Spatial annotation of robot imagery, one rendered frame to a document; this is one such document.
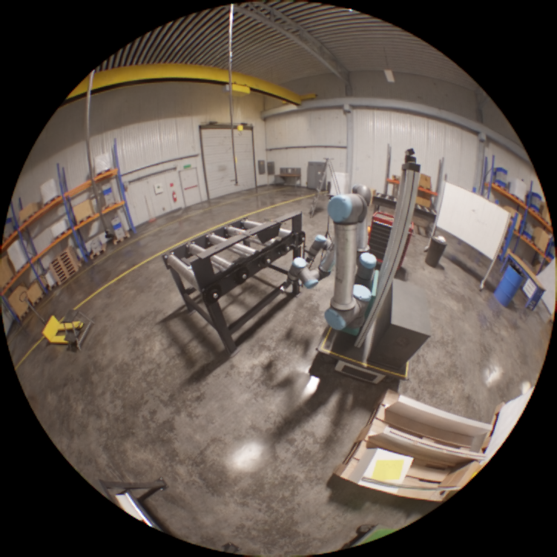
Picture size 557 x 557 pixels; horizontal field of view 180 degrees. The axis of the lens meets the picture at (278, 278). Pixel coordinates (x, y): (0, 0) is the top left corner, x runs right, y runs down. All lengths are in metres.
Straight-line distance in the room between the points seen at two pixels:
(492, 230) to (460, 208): 0.99
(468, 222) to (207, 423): 5.73
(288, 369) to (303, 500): 1.32
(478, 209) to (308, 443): 5.13
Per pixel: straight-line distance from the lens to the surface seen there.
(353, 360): 1.61
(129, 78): 7.78
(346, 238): 0.81
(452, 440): 2.01
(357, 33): 9.98
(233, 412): 1.77
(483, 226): 5.03
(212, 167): 11.67
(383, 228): 3.12
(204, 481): 1.88
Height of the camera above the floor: 1.69
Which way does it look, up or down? 37 degrees down
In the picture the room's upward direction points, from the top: 3 degrees counter-clockwise
